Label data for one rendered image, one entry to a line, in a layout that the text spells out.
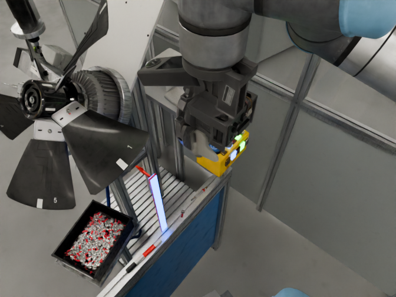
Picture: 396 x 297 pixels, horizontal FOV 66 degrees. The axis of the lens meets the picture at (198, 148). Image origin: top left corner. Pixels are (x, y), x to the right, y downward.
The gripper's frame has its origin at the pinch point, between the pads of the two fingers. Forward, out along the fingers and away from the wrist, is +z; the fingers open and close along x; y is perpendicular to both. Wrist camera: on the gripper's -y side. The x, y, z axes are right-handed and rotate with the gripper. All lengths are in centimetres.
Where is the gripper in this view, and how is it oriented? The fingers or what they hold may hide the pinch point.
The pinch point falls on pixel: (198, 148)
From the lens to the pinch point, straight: 51.4
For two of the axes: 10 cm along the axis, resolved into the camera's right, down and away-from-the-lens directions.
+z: 0.0, 6.0, 8.0
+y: 7.8, 5.0, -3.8
